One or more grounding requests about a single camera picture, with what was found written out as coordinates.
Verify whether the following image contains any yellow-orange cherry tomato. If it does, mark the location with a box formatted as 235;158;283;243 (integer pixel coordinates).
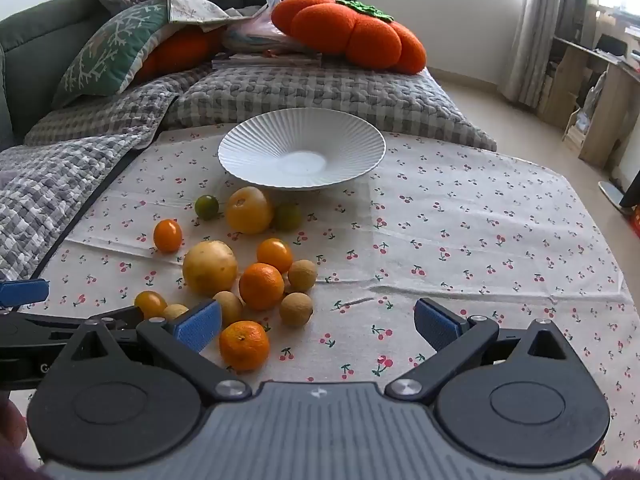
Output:
134;290;167;318

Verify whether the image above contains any mandarin orange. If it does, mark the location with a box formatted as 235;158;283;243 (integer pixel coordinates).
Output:
219;321;270;373
239;262;284;311

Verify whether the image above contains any large pale yellow fruit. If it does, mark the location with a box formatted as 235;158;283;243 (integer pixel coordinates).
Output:
182;240;238;297

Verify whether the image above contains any orange cherry tomato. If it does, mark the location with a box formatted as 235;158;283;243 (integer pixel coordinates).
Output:
256;237;293;274
153;219;183;254

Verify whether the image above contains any large orange-yellow fruit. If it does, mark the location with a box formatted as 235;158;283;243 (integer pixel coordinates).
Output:
224;186;273;235

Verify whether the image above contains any person's left hand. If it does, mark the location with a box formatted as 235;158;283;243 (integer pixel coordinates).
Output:
0;399;28;450

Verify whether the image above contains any grey checked quilt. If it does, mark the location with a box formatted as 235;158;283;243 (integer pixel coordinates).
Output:
1;62;497;281

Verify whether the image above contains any white ribbed plate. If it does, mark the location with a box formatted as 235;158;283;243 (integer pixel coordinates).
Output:
218;107;386;191

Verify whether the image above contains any green white patterned pillow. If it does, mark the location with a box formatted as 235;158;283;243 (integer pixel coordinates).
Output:
52;0;176;110

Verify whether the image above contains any dark green sofa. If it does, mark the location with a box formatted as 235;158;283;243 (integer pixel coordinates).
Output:
1;0;108;150

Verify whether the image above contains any wooden shelf desk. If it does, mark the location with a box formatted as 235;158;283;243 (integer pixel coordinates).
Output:
537;0;639;169

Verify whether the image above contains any red orange cushion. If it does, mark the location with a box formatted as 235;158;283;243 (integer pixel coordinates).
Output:
131;25;224;86

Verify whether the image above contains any orange pumpkin plush cushion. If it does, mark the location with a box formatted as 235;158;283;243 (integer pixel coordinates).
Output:
271;0;427;75

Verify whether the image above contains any pink folded cloth stack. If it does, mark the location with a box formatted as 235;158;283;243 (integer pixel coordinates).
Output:
221;0;311;54

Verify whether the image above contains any floral cloth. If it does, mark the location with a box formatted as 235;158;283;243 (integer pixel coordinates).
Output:
162;0;271;26

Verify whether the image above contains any grey curtain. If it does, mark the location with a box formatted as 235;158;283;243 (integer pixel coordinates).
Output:
499;0;575;108

